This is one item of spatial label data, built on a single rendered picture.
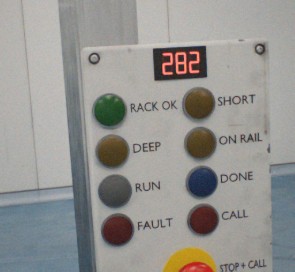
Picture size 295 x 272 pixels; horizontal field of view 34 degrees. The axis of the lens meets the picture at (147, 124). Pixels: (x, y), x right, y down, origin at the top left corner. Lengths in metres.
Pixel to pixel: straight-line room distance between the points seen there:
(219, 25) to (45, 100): 1.60
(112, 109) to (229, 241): 0.17
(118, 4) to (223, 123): 0.15
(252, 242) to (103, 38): 0.24
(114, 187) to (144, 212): 0.04
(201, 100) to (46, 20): 3.62
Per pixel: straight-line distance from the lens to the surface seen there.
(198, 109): 0.43
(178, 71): 0.43
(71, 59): 1.58
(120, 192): 0.43
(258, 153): 0.46
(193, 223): 0.45
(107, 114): 0.41
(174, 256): 0.46
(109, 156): 0.42
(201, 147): 0.43
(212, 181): 0.44
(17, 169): 4.12
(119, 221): 0.43
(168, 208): 0.45
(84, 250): 1.71
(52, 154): 4.08
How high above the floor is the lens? 1.18
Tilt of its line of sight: 9 degrees down
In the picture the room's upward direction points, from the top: 3 degrees counter-clockwise
